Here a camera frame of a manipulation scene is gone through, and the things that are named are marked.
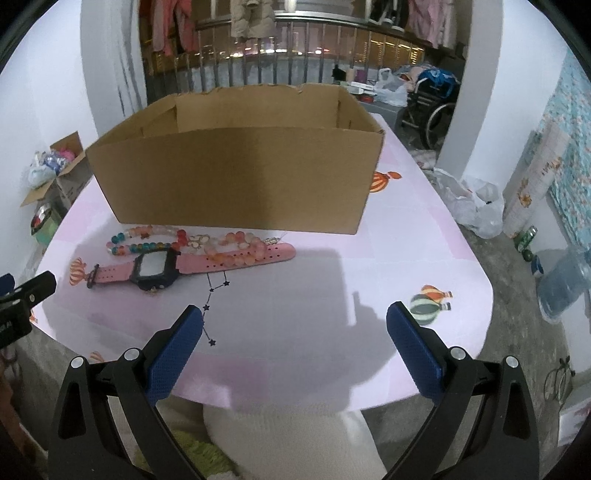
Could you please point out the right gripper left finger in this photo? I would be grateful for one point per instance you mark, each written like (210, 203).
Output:
(85, 443)

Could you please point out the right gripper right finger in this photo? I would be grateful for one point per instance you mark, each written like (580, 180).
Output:
(503, 442)

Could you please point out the pink strap smartwatch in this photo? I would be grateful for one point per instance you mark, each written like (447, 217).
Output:
(158, 270)

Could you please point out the green lidded pot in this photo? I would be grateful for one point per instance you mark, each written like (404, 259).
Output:
(45, 224)

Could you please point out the small open cardboard box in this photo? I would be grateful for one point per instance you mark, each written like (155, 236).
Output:
(58, 174)

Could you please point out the large water bottle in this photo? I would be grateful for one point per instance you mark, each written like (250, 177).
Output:
(562, 286)

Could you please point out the green soda bottle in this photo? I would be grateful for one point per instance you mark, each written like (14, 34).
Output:
(523, 240)

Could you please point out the large brown cardboard box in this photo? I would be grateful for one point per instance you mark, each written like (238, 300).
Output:
(268, 157)

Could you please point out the wheelchair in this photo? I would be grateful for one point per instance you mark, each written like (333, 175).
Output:
(431, 102)

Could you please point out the pink hanging clothes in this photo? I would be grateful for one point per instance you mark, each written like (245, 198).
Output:
(167, 14)

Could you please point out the grey low cabinet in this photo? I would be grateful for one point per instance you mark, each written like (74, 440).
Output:
(392, 115)

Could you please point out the white bag on cabinet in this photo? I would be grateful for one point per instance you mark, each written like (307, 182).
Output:
(391, 89)

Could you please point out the beige hanging jacket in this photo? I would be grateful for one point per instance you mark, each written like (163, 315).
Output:
(252, 19)

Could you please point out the balcony metal railing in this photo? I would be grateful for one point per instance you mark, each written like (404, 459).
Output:
(305, 48)

